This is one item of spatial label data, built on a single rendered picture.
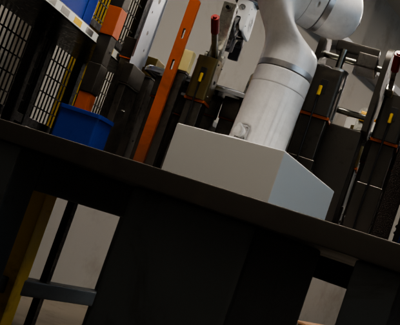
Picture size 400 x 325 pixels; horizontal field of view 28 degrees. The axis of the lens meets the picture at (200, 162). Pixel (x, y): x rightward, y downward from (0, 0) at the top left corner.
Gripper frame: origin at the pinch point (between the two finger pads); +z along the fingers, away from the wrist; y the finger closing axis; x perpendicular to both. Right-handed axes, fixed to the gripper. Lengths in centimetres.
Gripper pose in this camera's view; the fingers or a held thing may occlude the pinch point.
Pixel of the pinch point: (230, 52)
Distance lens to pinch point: 235.1
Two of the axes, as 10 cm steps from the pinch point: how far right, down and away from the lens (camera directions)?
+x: -9.2, -3.1, 2.5
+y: 2.2, 1.5, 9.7
